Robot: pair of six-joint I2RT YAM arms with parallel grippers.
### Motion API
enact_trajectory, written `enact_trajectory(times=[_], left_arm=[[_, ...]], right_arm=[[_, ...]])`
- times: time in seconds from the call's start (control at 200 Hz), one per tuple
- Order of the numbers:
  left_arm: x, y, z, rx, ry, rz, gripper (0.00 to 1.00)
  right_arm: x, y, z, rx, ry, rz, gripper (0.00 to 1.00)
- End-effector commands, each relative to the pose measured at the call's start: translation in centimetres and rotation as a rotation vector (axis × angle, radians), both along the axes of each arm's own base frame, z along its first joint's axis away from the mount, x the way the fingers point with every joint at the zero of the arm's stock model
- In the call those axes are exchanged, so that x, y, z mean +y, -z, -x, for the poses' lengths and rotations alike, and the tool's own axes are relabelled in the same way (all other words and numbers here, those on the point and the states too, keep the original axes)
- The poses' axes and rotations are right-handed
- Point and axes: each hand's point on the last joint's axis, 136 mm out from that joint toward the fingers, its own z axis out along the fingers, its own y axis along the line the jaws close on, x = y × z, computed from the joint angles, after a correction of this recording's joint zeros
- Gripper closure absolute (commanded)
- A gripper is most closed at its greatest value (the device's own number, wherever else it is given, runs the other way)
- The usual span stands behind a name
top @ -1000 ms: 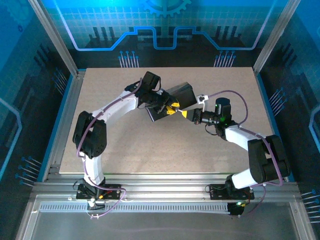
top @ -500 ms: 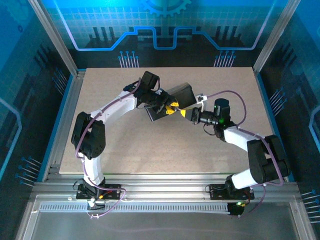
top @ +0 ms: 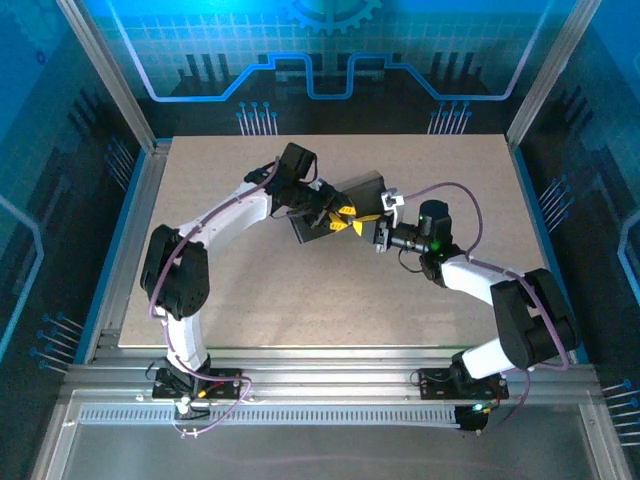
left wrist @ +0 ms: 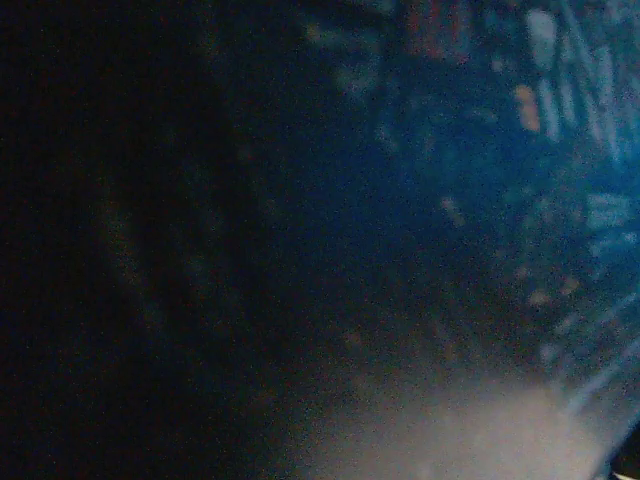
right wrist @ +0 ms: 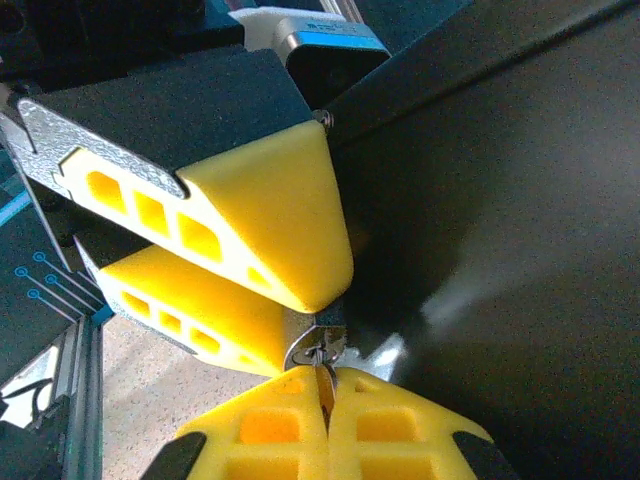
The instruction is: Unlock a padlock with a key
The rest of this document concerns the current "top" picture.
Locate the box with starry painting print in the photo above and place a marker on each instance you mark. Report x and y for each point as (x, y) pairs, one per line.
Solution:
(367, 195)

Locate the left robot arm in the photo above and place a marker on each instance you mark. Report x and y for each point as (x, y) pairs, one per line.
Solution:
(175, 270)

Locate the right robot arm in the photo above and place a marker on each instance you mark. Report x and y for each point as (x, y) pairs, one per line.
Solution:
(530, 320)

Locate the small black controller box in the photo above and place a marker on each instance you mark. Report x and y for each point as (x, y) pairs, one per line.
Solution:
(472, 420)

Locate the grey metal tray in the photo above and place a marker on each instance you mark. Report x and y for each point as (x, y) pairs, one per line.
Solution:
(325, 455)

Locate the small white connector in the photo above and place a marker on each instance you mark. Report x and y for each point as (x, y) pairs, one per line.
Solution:
(182, 407)

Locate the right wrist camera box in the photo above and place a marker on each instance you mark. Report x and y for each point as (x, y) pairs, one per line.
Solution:
(392, 202)

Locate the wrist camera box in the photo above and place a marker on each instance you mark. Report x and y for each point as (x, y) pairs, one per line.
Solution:
(392, 202)
(320, 186)

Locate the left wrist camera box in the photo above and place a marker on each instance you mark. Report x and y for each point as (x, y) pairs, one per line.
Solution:
(320, 186)

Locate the aluminium cross rail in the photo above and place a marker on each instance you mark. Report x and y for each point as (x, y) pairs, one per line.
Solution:
(325, 370)

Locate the aluminium side rail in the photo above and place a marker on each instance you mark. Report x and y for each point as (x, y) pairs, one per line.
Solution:
(145, 200)

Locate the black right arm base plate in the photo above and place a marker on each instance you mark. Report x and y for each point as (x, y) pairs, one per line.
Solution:
(435, 385)

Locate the aluminium frame post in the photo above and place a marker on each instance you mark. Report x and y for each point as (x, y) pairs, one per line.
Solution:
(107, 75)
(550, 75)

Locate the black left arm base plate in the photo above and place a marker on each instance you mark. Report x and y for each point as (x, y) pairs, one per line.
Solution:
(225, 387)

